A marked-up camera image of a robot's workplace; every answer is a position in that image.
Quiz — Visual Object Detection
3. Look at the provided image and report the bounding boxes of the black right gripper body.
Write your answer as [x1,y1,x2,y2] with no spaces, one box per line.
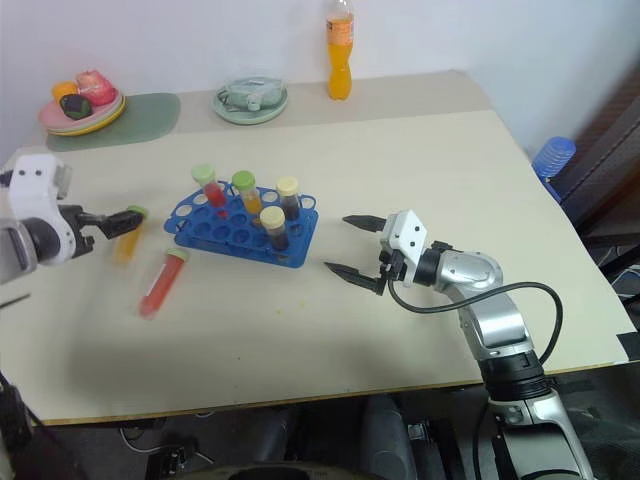
[371,246,407,298]

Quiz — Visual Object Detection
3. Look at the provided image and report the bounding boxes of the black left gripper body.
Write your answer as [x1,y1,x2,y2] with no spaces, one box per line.
[58,203,105,259]

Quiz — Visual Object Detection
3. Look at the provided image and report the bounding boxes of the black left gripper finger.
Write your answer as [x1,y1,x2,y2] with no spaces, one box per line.
[98,213,143,241]
[78,208,149,223]

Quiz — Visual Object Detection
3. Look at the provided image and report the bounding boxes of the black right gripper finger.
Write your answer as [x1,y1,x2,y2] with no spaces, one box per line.
[324,260,386,297]
[341,214,390,236]

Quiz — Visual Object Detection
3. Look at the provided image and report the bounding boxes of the yellow liquid test tube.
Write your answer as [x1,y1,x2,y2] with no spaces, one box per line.
[112,204,151,265]

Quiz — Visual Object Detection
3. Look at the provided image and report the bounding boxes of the red liquid test tube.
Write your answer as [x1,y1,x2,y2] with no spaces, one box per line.
[138,247,192,320]

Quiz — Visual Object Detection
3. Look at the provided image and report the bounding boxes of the blue test tube rack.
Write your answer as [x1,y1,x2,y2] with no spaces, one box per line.
[163,181,320,270]

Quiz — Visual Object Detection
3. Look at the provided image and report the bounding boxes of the cream table cover sheet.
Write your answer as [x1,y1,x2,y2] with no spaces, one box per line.
[0,108,637,427]

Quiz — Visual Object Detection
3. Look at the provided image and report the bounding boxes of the dark tube with yellow cap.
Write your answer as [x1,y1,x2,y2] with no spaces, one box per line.
[275,175,303,222]
[258,206,292,252]

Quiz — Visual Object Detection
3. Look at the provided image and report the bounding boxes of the stack of coloured plates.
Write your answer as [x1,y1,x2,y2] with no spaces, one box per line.
[38,88,128,138]

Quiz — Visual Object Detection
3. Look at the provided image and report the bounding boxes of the red tube with green cap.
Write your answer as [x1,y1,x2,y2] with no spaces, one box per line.
[190,164,230,220]

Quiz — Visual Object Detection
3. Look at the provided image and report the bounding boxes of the dark toy avocado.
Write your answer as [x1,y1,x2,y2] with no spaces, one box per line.
[58,94,94,120]

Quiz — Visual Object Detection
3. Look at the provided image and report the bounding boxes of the green placemat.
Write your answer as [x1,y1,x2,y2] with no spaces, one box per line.
[45,91,182,153]

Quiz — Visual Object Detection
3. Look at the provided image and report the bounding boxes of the orange tube with green cap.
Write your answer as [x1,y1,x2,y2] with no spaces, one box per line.
[230,170,265,215]

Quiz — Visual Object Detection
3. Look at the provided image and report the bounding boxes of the pink toy apple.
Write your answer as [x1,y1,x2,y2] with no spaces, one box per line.
[74,69,119,107]

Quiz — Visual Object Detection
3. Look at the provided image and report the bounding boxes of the pale green plate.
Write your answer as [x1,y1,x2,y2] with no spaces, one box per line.
[211,79,290,126]

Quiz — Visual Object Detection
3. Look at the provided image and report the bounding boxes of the orange soda bottle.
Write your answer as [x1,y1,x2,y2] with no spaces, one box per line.
[325,0,357,102]

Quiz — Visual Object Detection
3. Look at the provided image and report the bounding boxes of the dark rounded shape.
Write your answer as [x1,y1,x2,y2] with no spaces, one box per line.
[358,395,419,480]

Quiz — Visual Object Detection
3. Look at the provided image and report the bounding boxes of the pale green folded pouch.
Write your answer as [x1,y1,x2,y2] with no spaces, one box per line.
[216,76,287,112]

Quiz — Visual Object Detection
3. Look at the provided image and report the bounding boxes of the black robot torso part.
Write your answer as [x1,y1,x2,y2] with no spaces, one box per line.
[0,368,37,457]

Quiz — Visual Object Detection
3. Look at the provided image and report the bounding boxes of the black box on floor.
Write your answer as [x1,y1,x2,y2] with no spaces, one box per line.
[143,438,202,480]

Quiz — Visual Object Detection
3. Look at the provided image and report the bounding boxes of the dark wooden furniture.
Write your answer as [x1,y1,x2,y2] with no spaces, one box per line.
[548,63,640,281]

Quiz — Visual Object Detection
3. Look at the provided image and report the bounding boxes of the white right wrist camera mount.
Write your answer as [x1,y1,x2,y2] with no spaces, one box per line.
[379,209,430,290]

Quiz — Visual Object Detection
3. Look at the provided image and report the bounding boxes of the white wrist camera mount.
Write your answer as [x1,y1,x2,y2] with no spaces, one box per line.
[379,209,430,290]
[8,153,76,264]

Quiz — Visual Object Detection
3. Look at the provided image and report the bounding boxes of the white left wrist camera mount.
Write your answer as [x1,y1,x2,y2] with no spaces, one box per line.
[8,153,76,264]

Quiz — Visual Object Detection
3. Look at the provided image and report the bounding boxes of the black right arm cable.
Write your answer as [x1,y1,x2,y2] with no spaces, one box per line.
[386,278,566,374]

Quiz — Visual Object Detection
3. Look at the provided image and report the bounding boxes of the white floor cable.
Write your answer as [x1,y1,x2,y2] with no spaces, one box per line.
[118,422,169,454]

